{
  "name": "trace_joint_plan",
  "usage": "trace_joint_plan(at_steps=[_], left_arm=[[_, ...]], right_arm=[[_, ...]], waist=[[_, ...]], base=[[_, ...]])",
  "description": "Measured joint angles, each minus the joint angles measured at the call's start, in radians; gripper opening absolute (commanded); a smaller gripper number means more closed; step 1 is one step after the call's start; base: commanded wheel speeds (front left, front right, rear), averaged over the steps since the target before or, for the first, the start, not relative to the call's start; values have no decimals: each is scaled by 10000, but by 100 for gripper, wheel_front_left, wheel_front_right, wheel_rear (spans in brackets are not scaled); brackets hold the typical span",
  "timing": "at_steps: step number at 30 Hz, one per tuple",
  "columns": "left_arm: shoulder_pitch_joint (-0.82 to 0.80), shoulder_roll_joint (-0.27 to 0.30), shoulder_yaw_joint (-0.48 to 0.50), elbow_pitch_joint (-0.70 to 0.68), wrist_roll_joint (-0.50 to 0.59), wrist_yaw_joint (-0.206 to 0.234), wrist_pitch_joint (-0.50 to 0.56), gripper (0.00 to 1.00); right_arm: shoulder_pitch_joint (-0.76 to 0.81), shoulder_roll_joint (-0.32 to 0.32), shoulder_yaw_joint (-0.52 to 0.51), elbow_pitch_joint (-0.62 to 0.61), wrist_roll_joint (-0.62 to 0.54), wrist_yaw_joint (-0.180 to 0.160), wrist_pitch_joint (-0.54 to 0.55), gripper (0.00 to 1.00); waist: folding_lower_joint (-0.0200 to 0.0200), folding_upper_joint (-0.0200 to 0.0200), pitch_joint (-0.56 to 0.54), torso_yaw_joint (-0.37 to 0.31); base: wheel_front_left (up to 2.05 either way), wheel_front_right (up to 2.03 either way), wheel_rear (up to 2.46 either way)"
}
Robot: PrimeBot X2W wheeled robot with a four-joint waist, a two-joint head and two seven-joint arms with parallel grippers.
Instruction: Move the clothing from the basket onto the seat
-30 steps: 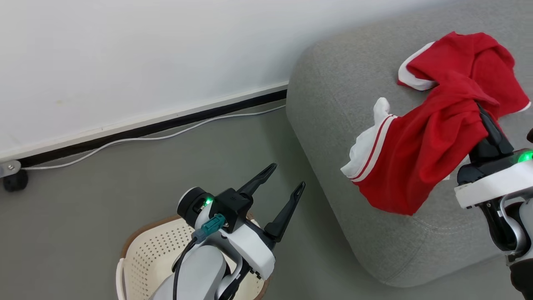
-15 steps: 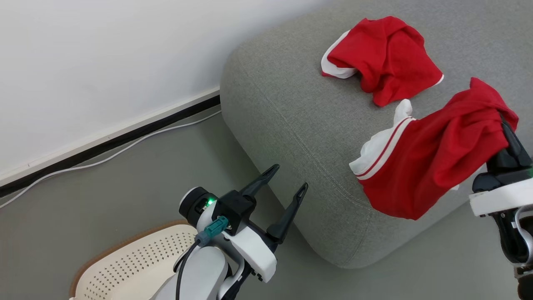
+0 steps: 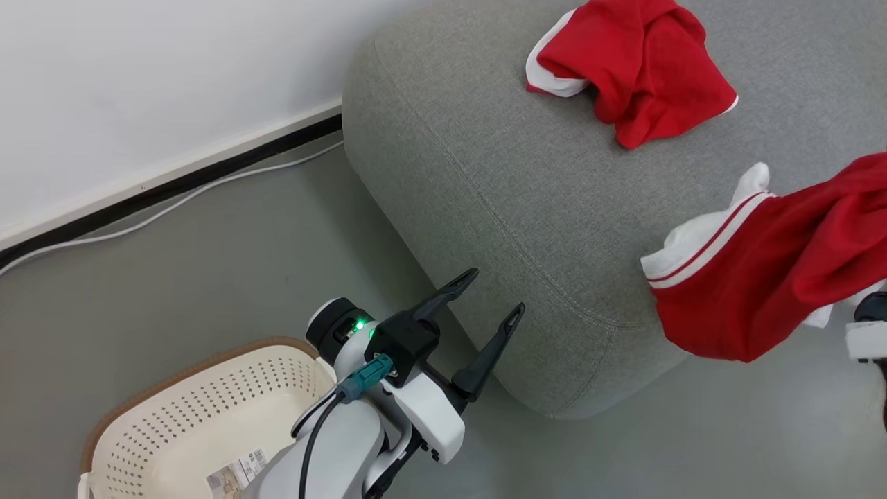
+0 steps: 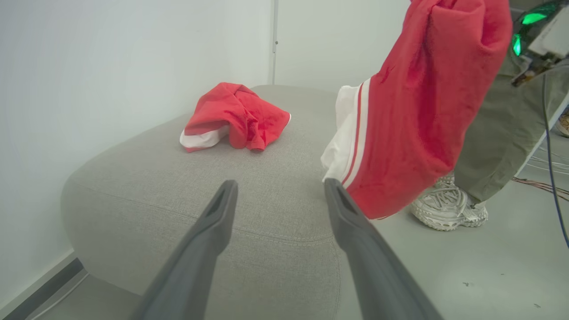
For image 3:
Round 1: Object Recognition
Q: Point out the red garment with striped cuff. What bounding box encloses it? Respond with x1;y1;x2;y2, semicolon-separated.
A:
640;152;887;364

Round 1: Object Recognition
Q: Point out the red garment with white trim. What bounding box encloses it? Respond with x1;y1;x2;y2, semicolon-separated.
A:
525;0;739;151

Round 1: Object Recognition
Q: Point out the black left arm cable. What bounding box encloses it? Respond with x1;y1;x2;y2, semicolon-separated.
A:
298;353;396;499

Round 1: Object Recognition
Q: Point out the printed basket label sticker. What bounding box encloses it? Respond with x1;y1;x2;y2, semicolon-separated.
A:
206;448;268;499

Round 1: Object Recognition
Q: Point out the black wall baseboard strip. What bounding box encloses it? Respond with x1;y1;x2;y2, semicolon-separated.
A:
0;114;344;272

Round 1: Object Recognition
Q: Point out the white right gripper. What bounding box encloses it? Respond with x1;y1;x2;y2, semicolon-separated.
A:
845;320;887;363

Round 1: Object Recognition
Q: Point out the pink perforated plastic laundry basket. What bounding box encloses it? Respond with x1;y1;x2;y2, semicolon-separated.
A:
78;337;342;499

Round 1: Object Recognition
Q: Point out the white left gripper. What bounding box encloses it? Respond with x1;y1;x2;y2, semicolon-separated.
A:
383;268;526;464

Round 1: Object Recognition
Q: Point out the white floor cable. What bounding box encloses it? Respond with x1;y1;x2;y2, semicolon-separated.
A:
0;141;346;277

